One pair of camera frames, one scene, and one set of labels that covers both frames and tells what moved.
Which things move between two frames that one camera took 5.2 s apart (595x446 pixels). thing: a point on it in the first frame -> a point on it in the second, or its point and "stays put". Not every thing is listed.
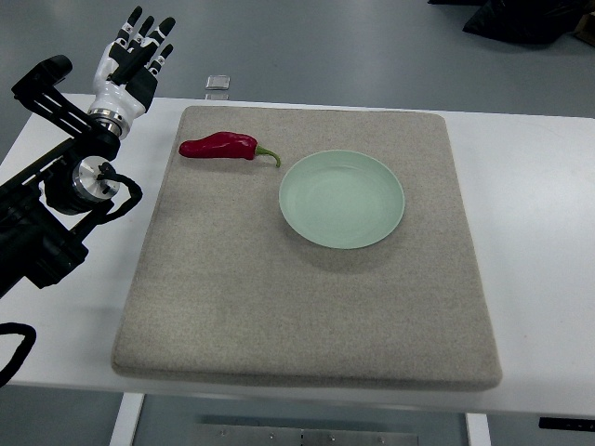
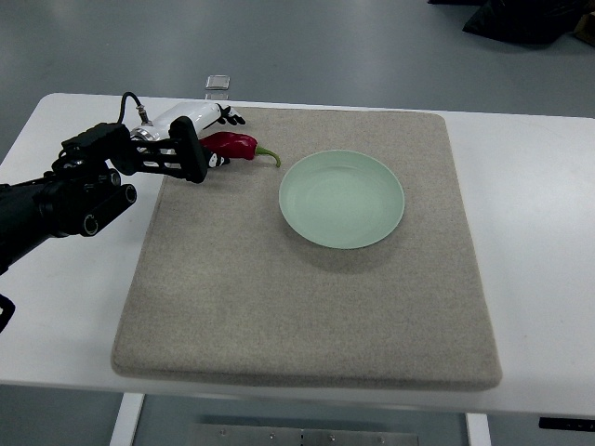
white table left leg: [127, 419] stays put
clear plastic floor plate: [218, 82] stays put
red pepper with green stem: [225, 145] stays put
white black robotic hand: [126, 72] -> [204, 115]
